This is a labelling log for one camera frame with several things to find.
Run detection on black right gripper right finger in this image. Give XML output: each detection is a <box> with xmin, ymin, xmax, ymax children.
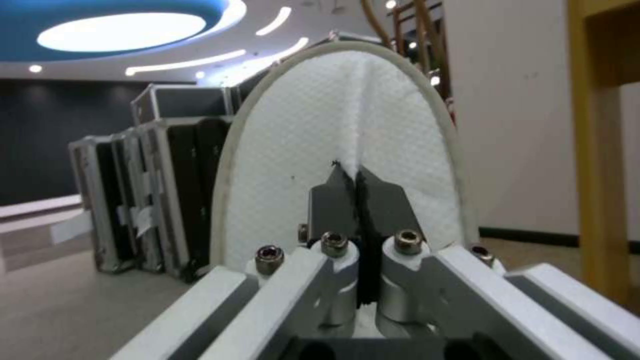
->
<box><xmin>358</xmin><ymin>164</ymin><xmax>640</xmax><ymax>360</ymax></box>

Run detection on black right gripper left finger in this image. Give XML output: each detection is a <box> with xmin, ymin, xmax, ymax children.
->
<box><xmin>107</xmin><ymin>161</ymin><xmax>361</xmax><ymax>360</ymax></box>

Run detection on white disposable slipper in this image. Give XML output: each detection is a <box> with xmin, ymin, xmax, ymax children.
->
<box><xmin>208</xmin><ymin>40</ymin><xmax>480</xmax><ymax>338</ymax></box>

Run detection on black aluminium-edged flight case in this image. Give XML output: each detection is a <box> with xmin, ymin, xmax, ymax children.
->
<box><xmin>130</xmin><ymin>83</ymin><xmax>251</xmax><ymax>125</ymax></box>
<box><xmin>124</xmin><ymin>115</ymin><xmax>236</xmax><ymax>284</ymax></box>
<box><xmin>67</xmin><ymin>129</ymin><xmax>147</xmax><ymax>273</ymax></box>

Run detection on curved wooden decorative poles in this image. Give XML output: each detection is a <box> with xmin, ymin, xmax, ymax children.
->
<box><xmin>360</xmin><ymin>0</ymin><xmax>452</xmax><ymax>95</ymax></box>

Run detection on white low bench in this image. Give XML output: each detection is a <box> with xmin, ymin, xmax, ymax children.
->
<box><xmin>0</xmin><ymin>194</ymin><xmax>84</xmax><ymax>245</ymax></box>

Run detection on oval ceiling light panel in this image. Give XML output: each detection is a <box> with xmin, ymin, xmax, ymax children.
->
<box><xmin>36</xmin><ymin>6</ymin><xmax>207</xmax><ymax>52</ymax></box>

